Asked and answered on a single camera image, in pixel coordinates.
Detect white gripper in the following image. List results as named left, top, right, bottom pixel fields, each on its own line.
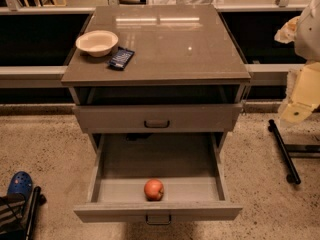
left=274, top=16, right=320, bottom=124

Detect red apple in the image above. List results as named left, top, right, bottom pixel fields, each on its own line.
left=144, top=179, right=164, bottom=201

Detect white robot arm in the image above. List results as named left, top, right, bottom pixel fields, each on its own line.
left=274, top=0, right=320, bottom=124

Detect grey drawer cabinet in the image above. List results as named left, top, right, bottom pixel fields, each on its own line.
left=62, top=5, right=250, bottom=147

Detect open grey middle drawer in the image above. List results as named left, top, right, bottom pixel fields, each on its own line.
left=74, top=133, right=242, bottom=225

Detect black metal stand base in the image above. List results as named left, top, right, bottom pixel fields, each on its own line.
left=267, top=118, right=320, bottom=186

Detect blue snack packet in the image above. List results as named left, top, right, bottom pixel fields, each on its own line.
left=108, top=47, right=135, bottom=70

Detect blue croc shoe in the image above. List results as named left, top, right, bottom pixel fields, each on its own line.
left=7, top=171, right=33, bottom=200

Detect black chair base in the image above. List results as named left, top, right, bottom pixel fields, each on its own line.
left=0, top=186, right=46, bottom=240

